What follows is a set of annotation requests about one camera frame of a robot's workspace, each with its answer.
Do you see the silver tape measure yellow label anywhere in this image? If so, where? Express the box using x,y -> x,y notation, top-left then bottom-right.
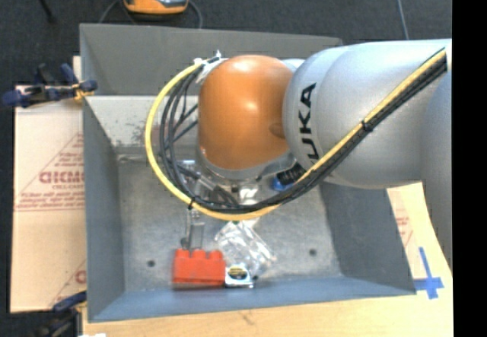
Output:
224,265 -> 255,289

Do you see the grey metal bin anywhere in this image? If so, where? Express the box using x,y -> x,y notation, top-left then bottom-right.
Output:
78,22 -> 418,323

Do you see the red toy building brick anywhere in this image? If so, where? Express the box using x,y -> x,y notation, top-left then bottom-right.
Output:
172,248 -> 228,288

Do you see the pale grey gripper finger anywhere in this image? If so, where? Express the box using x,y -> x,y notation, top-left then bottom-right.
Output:
183,211 -> 193,249
192,213 -> 205,250

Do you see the clear crumpled plastic packet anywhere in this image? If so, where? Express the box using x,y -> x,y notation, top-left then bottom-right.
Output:
214,220 -> 278,277

